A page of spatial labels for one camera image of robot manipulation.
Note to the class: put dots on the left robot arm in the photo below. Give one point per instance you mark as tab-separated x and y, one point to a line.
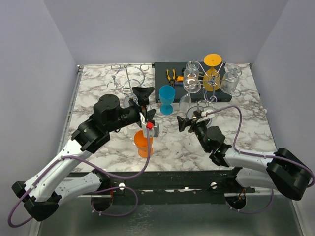
69	174

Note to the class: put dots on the scroll arm chrome glass rack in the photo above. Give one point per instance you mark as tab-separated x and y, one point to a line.
209	97

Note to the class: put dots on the ribbed clear wine glass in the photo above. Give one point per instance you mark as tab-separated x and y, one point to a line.
191	70

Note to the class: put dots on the aluminium extrusion frame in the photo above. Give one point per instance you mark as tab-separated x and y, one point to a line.
34	225

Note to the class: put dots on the round ring chrome glass rack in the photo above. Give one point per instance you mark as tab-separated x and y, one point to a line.
126	77

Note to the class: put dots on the yellow plastic goblet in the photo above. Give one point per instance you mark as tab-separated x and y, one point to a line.
212	77

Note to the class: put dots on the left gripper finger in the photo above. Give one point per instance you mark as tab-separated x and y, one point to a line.
143	94
149	116

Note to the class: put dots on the orange utility knife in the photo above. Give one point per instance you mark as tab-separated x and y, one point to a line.
179	79

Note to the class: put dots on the dark grey tool tray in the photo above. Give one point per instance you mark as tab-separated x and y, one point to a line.
165	69

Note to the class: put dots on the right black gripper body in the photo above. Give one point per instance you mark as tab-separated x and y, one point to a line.
201	125

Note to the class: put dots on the clear stemmed glass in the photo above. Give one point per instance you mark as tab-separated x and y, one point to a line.
191	86

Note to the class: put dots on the black front mounting rail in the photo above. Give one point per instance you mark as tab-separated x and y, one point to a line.
181	187

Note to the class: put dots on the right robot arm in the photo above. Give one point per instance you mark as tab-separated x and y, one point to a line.
280	170

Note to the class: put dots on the orange plastic goblet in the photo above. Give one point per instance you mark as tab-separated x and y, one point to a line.
141	143

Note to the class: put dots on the blue plastic goblet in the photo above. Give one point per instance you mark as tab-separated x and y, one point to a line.
166	97

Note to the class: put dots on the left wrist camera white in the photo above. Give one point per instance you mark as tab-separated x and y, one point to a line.
149	128

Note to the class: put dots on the clear glass with reflection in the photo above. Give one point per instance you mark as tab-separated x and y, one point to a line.
231	79

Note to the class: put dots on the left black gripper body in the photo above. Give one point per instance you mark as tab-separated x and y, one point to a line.
143	112

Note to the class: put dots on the yellow handled pliers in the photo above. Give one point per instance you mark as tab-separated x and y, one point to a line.
171	78

